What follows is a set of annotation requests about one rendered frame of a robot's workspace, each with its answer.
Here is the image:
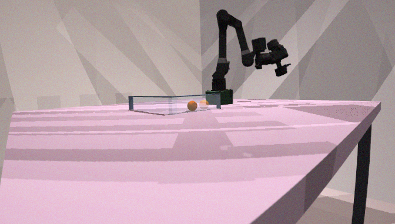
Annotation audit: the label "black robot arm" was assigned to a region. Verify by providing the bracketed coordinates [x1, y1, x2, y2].
[211, 9, 289, 91]

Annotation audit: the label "low clear corner walls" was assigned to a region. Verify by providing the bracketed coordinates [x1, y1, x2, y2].
[129, 95, 220, 115]

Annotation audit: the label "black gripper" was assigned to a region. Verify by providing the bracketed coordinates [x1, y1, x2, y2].
[267, 39, 291, 76]

